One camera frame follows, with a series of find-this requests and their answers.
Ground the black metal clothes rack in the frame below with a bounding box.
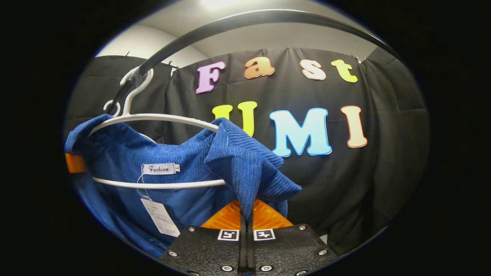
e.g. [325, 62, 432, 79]
[107, 10, 405, 115]

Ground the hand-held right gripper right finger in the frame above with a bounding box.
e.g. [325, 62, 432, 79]
[247, 199, 338, 276]

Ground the white paper garment tag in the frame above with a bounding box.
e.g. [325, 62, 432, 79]
[140, 198, 181, 237]

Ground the white plastic hanger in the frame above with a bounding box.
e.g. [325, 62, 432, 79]
[104, 100, 121, 117]
[88, 67, 227, 189]

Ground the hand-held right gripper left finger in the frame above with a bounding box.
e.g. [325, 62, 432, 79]
[158, 199, 246, 276]

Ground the blue corduroy jacket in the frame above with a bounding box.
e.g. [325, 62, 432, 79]
[64, 114, 303, 258]

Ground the black backdrop cloth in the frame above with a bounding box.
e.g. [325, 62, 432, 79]
[65, 47, 430, 255]

